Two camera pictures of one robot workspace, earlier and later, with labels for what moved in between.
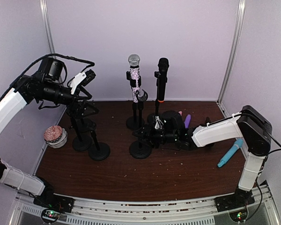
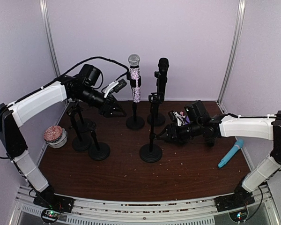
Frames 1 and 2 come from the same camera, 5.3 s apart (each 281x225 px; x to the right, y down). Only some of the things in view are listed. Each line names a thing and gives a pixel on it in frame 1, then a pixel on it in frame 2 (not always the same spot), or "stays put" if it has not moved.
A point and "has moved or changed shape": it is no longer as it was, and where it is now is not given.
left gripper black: x=77 y=112 -> x=107 y=108
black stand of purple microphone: x=140 y=151 -> x=151 y=153
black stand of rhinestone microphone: x=136 y=122 has moved or changed shape
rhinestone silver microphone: x=134 y=60 stays put
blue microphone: x=238 y=145 stays put
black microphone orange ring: x=163 y=64 stays put
